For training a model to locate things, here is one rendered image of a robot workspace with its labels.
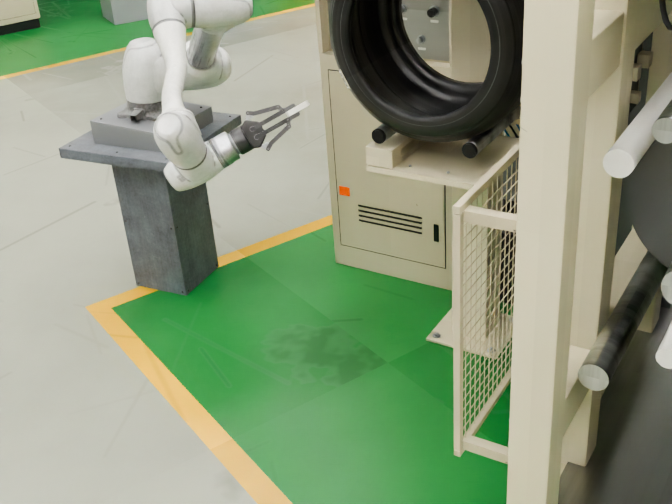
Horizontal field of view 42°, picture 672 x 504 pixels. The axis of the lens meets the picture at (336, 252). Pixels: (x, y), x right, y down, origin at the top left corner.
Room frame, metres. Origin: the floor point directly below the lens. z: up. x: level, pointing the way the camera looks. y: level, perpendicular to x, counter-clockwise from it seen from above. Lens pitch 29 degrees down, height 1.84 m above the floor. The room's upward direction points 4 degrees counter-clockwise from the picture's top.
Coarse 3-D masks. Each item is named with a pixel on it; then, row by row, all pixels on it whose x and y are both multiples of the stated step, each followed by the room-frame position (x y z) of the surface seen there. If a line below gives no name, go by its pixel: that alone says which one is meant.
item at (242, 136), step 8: (248, 120) 2.34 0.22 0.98; (240, 128) 2.32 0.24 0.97; (248, 128) 2.33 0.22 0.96; (232, 136) 2.30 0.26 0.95; (240, 136) 2.29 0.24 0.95; (248, 136) 2.32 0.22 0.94; (264, 136) 2.32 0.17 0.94; (240, 144) 2.29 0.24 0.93; (248, 144) 2.29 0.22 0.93; (256, 144) 2.31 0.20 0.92; (240, 152) 2.29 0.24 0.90
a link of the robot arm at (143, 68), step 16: (128, 48) 3.18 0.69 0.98; (144, 48) 3.15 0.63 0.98; (128, 64) 3.15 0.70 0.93; (144, 64) 3.13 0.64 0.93; (160, 64) 3.15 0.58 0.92; (128, 80) 3.15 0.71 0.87; (144, 80) 3.13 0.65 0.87; (160, 80) 3.14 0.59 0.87; (128, 96) 3.16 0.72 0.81; (144, 96) 3.13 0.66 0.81; (160, 96) 3.16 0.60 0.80
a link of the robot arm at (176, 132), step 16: (160, 32) 2.61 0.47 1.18; (176, 32) 2.61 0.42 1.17; (160, 48) 2.59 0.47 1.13; (176, 48) 2.57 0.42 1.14; (176, 64) 2.50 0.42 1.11; (176, 80) 2.38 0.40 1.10; (176, 96) 2.29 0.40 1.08; (176, 112) 2.18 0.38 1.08; (160, 128) 2.14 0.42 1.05; (176, 128) 2.13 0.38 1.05; (192, 128) 2.17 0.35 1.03; (160, 144) 2.14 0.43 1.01; (176, 144) 2.13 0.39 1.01; (192, 144) 2.16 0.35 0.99; (176, 160) 2.17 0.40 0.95; (192, 160) 2.18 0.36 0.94
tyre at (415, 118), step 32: (352, 0) 2.35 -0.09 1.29; (384, 0) 2.62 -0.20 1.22; (480, 0) 2.15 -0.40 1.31; (512, 0) 2.13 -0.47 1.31; (352, 32) 2.52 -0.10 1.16; (384, 32) 2.61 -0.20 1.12; (512, 32) 2.11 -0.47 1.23; (352, 64) 2.35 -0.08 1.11; (384, 64) 2.58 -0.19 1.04; (416, 64) 2.57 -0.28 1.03; (512, 64) 2.11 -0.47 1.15; (384, 96) 2.46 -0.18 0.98; (416, 96) 2.52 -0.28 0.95; (448, 96) 2.50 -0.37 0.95; (480, 96) 2.15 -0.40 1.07; (512, 96) 2.14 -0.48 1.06; (416, 128) 2.25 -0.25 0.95; (448, 128) 2.20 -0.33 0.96; (480, 128) 2.18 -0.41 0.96
